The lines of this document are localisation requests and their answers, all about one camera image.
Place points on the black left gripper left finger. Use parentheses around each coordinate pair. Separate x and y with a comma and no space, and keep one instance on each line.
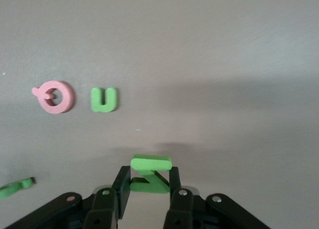
(99,209)

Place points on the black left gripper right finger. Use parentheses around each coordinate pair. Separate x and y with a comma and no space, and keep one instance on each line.
(184,209)

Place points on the green foam letter N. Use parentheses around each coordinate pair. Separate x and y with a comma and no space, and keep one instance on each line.
(149,163)

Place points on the green foam letter P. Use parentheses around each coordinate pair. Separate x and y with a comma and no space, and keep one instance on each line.
(15,186)

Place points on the green foam letter U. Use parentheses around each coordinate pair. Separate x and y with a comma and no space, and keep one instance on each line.
(103,108)

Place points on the pink foam letter Q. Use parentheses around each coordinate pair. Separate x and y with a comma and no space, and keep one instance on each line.
(67,97)

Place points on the brown table cover sheet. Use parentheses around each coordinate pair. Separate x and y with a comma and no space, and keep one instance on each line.
(199,64)

